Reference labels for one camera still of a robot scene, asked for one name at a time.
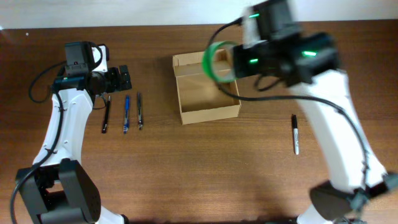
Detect black pen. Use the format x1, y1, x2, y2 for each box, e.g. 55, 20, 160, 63
101, 96, 111, 134

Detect black Sharpie marker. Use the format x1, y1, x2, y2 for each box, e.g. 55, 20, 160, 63
292, 114, 300, 155

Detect green tape roll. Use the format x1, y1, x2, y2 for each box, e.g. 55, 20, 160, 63
202, 40, 238, 83

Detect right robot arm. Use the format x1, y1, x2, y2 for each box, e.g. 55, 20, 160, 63
234, 1, 397, 223

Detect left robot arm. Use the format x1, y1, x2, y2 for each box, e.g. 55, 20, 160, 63
10, 41, 132, 223

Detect dark grey pen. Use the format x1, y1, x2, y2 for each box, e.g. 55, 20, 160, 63
137, 92, 144, 130

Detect blue pen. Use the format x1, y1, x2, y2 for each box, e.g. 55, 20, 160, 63
123, 95, 130, 134

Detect open cardboard box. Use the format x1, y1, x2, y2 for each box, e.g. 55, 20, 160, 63
172, 52, 241, 125

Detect right black cable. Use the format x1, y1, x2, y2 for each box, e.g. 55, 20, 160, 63
206, 17, 374, 194

